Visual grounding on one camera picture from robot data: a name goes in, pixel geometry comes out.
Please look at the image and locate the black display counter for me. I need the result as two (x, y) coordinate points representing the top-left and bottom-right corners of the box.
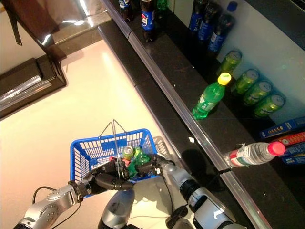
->
(0, 56), (67, 119)

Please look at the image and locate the Pepsi bottle cartoon label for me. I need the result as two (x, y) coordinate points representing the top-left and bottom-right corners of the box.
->
(118, 0), (134, 22)

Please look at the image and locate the Pepsi bottle globe logo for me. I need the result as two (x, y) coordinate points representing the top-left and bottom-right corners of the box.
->
(139, 0), (157, 43)

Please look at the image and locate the dark fabric strap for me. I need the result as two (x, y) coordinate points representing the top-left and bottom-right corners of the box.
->
(6, 0), (23, 46)

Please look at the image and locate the black shelf board clear rail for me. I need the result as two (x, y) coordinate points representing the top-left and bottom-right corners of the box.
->
(100, 0), (305, 229)

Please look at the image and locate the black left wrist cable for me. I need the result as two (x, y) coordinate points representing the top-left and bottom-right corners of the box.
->
(32, 186), (82, 227)

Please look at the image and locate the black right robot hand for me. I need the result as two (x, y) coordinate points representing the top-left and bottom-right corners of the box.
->
(137, 154), (175, 177)

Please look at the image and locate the clear water bottle red cap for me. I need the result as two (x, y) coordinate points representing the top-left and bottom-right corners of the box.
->
(228, 141), (286, 168)

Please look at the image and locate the blue plastic shopping basket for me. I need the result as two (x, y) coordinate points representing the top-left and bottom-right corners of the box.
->
(70, 119), (172, 198)

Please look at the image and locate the silver left robot leg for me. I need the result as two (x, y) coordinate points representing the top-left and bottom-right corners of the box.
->
(99, 188), (136, 229)

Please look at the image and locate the black base shelf board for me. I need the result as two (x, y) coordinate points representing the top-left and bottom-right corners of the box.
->
(97, 22), (253, 229)

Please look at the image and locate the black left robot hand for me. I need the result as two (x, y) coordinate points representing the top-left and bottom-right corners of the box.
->
(69, 161), (134, 198)

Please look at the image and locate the brown glossy side panel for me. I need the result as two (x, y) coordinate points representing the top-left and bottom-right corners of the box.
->
(0, 0), (112, 60)

